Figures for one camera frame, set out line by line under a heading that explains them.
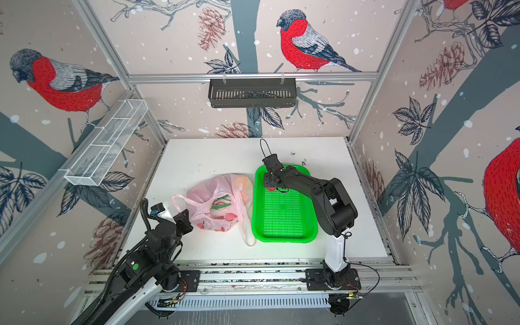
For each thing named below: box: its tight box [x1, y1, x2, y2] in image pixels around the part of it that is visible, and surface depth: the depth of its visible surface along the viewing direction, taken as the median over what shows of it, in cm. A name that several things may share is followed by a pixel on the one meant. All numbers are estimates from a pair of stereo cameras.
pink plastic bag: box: [171, 174, 257, 247], surface depth 87 cm
